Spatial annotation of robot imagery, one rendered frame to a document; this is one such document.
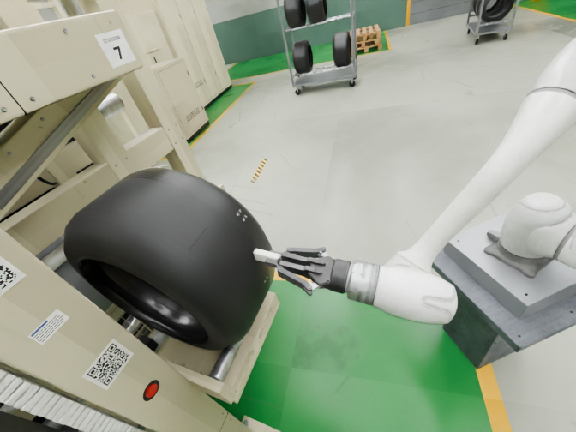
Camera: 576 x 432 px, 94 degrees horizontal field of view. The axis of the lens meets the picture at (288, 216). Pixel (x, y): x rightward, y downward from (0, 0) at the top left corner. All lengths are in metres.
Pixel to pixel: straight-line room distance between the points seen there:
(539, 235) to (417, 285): 0.69
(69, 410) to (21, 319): 0.22
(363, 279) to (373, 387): 1.25
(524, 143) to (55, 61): 1.04
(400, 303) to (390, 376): 1.25
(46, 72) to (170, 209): 0.44
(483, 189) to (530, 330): 0.74
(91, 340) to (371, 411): 1.42
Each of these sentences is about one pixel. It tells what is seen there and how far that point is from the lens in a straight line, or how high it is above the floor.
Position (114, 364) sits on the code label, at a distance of 0.74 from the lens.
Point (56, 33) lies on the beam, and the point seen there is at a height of 1.76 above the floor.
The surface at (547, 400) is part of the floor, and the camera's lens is 1.97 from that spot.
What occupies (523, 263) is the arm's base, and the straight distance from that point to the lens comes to 1.34.
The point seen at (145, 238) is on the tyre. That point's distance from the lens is 0.62.
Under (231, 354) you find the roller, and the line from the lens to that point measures 0.95.
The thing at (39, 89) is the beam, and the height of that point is 1.67.
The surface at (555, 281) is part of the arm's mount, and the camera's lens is 1.35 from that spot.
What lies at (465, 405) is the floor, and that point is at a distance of 1.84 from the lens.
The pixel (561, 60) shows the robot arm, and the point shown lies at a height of 1.51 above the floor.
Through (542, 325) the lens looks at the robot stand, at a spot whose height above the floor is 0.65.
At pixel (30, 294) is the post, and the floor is 1.44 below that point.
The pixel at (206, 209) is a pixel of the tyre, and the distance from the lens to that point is 0.66.
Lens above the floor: 1.72
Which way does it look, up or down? 39 degrees down
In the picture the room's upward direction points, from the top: 16 degrees counter-clockwise
